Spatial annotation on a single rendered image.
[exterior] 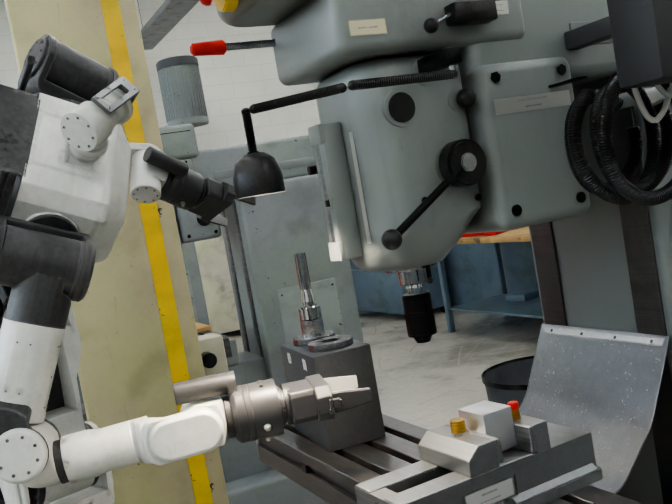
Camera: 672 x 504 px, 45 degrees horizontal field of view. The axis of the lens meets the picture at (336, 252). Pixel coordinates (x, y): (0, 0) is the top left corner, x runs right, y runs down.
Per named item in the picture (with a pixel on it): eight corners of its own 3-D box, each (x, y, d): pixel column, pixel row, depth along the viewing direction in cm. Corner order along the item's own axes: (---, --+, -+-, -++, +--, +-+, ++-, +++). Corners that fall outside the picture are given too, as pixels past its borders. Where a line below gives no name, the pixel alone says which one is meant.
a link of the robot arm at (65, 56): (14, 106, 150) (54, 65, 143) (19, 70, 155) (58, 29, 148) (71, 133, 158) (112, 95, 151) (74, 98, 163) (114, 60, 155)
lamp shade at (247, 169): (226, 200, 116) (218, 157, 116) (253, 196, 122) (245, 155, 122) (269, 193, 113) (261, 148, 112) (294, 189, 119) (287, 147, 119)
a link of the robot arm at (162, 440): (229, 447, 122) (138, 473, 120) (225, 431, 131) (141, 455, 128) (218, 405, 121) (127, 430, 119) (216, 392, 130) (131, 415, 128)
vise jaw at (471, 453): (471, 478, 112) (466, 450, 111) (419, 459, 123) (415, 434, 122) (504, 465, 114) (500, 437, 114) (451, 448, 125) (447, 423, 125)
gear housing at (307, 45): (341, 54, 113) (328, -19, 113) (277, 88, 135) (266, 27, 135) (531, 36, 128) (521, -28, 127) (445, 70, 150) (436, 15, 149)
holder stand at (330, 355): (329, 453, 156) (311, 350, 155) (294, 429, 177) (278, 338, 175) (386, 436, 160) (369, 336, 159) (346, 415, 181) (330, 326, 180)
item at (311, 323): (327, 332, 174) (322, 307, 173) (322, 337, 169) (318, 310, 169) (305, 335, 175) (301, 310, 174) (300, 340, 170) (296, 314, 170)
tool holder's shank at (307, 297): (317, 303, 173) (308, 251, 172) (314, 306, 169) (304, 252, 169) (303, 305, 173) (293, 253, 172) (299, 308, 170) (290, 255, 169)
